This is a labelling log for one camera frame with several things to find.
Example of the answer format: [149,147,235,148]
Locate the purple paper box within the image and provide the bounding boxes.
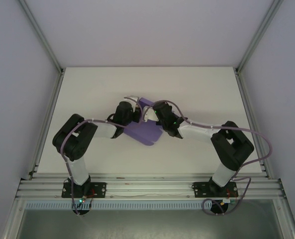
[123,97,181,148]

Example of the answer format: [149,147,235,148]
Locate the aluminium base beam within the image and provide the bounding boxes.
[14,173,287,200]

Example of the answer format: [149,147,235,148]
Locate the grey metal sheet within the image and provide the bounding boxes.
[14,208,284,239]

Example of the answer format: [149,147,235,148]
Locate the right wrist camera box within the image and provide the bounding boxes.
[142,109,161,123]

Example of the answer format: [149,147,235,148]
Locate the aluminium table side rail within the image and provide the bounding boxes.
[235,69,274,180]
[27,69,65,180]

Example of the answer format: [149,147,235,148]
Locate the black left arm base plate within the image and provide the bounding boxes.
[61,181,107,199]

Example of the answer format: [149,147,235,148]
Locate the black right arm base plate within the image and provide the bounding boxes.
[191,181,238,199]

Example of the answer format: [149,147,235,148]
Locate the slotted grey cable duct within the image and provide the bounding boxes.
[24,200,279,210]

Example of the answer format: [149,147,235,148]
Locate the aluminium frame post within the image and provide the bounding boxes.
[18,0,65,74]
[235,0,285,73]

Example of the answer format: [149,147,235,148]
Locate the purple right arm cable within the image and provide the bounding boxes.
[142,99,274,216]

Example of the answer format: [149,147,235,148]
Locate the aluminium frame leg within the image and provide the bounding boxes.
[273,198,295,239]
[0,198,27,239]

